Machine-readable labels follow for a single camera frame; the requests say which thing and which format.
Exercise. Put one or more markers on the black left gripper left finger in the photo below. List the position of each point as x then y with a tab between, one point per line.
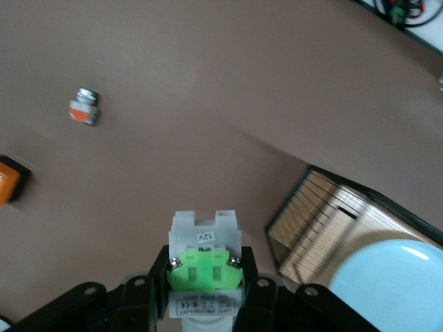
160	276

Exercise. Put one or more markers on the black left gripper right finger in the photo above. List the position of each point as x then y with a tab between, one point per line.
250	276

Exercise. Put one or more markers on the red button green contact block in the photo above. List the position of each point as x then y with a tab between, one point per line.
204	263

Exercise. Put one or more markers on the light blue round plate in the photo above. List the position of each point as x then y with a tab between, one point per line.
391	287

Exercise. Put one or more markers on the orange button enclosure box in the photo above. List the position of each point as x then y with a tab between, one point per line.
8	181

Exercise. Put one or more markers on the button switch orange contact block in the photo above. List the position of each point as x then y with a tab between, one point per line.
84	108

